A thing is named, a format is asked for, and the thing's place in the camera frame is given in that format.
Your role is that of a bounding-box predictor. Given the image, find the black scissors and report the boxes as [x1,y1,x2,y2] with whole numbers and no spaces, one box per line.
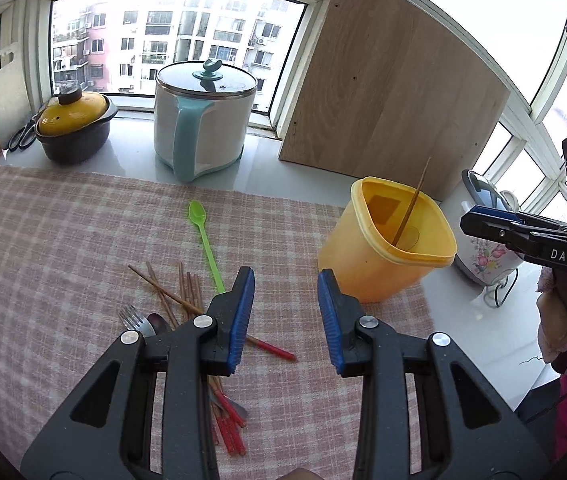
[8,114,42,152]

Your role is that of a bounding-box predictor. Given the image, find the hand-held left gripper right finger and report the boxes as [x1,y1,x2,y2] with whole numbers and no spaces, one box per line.
[317,268,549,480]

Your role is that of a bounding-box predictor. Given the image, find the pink checked cloth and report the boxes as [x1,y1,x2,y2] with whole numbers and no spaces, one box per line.
[0,165,445,480]

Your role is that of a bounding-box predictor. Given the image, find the white floral appliance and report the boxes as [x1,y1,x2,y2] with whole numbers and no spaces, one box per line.
[456,170,525,289]

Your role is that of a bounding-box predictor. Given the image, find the glass pot lid teal knob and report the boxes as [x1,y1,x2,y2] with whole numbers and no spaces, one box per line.
[156,59,258,100]

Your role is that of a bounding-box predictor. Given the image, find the dark casserole pot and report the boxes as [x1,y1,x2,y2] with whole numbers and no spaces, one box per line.
[35,94,119,165]

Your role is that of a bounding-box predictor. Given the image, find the white cutting board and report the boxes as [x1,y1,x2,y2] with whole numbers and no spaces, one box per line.
[0,42,33,149]

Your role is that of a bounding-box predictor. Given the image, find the yellow plastic container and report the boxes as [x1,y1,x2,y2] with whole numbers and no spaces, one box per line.
[317,176,458,304]

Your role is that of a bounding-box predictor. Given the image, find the thin black cable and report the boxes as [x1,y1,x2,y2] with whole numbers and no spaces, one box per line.
[516,354,567,424]

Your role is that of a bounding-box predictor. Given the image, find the green plastic long spoon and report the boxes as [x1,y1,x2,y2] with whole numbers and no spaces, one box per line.
[188,200,227,295]

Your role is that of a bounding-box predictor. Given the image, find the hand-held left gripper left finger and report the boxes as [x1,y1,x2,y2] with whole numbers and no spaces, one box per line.
[20,266,256,480]

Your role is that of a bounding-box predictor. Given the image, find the light wooden board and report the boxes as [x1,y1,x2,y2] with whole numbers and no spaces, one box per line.
[278,0,511,204]

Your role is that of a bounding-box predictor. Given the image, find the person's right hand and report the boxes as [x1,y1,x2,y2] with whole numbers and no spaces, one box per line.
[536,266,567,365]

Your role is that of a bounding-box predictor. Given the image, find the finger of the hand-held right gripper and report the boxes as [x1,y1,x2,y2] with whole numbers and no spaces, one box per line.
[473,205,567,235]
[460,211,537,262]

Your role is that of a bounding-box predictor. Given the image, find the metal fork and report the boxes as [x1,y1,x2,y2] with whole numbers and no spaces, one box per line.
[118,304,157,339]

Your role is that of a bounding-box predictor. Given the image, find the white electric pot teal handle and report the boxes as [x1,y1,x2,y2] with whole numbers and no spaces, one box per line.
[154,87,258,184]

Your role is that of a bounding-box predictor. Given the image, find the yellow casserole lid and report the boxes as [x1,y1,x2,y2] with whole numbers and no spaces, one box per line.
[36,86,112,137]

